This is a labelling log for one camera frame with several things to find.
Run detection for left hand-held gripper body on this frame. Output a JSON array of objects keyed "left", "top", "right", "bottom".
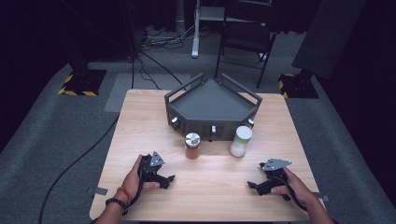
[{"left": 140, "top": 151, "right": 166, "bottom": 185}]

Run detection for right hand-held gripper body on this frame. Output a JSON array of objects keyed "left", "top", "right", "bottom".
[{"left": 257, "top": 158, "right": 293, "bottom": 197}]

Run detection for glass jar with silver lid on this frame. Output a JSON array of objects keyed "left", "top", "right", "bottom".
[{"left": 184, "top": 132, "right": 202, "bottom": 161}]

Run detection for white bottle with green band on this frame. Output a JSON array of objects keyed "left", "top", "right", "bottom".
[{"left": 229, "top": 125, "right": 253, "bottom": 159}]

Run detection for person's left hand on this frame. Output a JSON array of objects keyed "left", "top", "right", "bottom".
[{"left": 119, "top": 154, "right": 162, "bottom": 203}]

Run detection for person's right hand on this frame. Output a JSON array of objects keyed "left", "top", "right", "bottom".
[{"left": 270, "top": 167, "right": 314, "bottom": 208}]

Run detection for grey tape piece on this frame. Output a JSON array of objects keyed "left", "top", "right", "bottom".
[
  {"left": 312, "top": 191, "right": 330, "bottom": 203},
  {"left": 87, "top": 186, "right": 109, "bottom": 197}
]

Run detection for grey floor mat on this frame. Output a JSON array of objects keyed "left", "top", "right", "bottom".
[{"left": 103, "top": 73, "right": 191, "bottom": 114}]

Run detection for black base with yellow stripes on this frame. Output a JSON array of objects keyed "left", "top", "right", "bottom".
[
  {"left": 277, "top": 73, "right": 320, "bottom": 100},
  {"left": 57, "top": 68, "right": 107, "bottom": 97}
]

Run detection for white desk leg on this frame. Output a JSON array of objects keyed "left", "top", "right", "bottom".
[{"left": 191, "top": 0, "right": 204, "bottom": 60}]

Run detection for black folding chair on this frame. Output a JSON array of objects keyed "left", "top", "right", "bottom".
[{"left": 214, "top": 0, "right": 284, "bottom": 90}]

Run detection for dark grey panel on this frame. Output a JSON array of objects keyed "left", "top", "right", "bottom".
[{"left": 291, "top": 0, "right": 368, "bottom": 80}]

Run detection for right hand-held gripper black cable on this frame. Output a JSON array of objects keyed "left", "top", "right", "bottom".
[{"left": 270, "top": 175, "right": 309, "bottom": 212}]

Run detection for hand-held gripper black cable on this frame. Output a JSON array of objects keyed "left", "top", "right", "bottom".
[
  {"left": 128, "top": 155, "right": 148, "bottom": 208},
  {"left": 270, "top": 175, "right": 309, "bottom": 212}
]

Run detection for left hand-held gripper black cable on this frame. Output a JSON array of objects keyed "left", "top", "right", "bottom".
[{"left": 128, "top": 155, "right": 148, "bottom": 208}]

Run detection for red string bracelet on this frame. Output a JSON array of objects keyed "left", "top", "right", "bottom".
[{"left": 116, "top": 186, "right": 134, "bottom": 203}]

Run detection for black bead bracelet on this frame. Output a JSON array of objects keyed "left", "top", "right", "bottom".
[{"left": 105, "top": 197, "right": 129, "bottom": 217}]

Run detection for thick black floor cable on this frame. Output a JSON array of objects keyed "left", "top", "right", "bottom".
[{"left": 37, "top": 114, "right": 121, "bottom": 224}]

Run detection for thin black floor cable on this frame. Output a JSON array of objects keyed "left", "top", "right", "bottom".
[{"left": 136, "top": 49, "right": 185, "bottom": 88}]

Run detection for tangle of floor cables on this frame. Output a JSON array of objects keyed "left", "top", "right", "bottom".
[{"left": 139, "top": 23, "right": 195, "bottom": 51}]

